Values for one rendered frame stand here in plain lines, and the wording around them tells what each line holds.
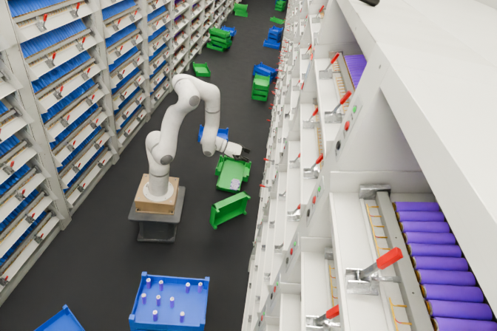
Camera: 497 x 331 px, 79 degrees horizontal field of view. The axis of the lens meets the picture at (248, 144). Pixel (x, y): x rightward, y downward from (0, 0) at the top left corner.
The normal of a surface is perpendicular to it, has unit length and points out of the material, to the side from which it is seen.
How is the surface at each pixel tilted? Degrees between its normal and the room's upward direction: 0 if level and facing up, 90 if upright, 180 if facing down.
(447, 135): 0
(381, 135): 90
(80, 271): 0
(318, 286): 17
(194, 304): 0
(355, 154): 90
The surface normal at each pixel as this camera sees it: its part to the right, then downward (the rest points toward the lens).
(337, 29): -0.14, 0.58
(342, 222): -0.12, -0.81
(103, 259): 0.17, -0.78
